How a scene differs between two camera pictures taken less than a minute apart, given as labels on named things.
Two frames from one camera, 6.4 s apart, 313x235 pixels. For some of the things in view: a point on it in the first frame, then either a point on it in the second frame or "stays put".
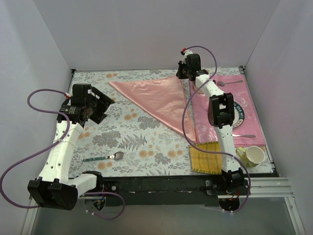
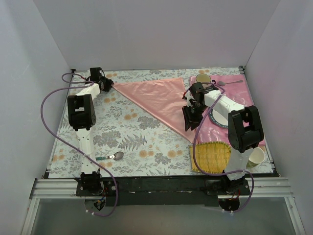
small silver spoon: [222, 83] stays put
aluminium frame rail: [256, 188] stays put
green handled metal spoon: [116, 156] stays put
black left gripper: [97, 105] to [107, 83]
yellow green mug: [251, 157] stays put
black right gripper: [182, 72] to [191, 110]
